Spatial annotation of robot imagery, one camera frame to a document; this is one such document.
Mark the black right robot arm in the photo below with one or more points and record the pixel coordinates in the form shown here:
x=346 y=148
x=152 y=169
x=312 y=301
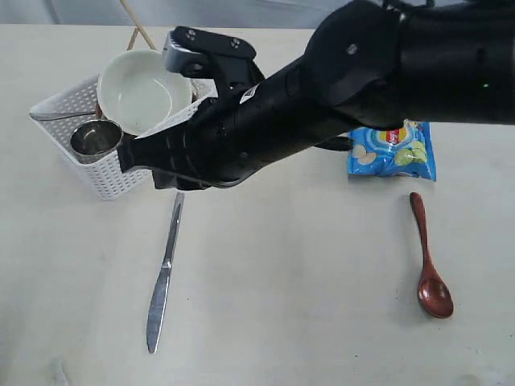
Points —
x=366 y=65

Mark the blue chips bag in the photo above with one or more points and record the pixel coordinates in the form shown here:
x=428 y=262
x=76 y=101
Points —
x=406 y=151

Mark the silver table knife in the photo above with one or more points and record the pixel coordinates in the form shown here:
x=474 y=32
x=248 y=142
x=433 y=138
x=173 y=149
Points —
x=158 y=300

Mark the white perforated plastic basket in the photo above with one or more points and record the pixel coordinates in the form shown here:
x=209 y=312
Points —
x=104 y=176

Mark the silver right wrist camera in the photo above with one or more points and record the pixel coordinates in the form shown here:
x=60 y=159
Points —
x=199 y=54

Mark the stainless steel cup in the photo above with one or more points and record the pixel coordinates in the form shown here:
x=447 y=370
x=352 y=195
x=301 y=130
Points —
x=94 y=139

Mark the dark red wooden spoon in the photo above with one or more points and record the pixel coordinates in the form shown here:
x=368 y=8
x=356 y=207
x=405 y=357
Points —
x=433 y=294

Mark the white ceramic bowl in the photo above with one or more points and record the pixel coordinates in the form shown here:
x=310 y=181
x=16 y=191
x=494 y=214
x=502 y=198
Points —
x=136 y=91

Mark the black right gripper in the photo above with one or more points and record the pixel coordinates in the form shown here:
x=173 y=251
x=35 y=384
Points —
x=240 y=132

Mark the light wooden chopstick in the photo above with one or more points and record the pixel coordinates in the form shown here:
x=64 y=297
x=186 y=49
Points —
x=129 y=10

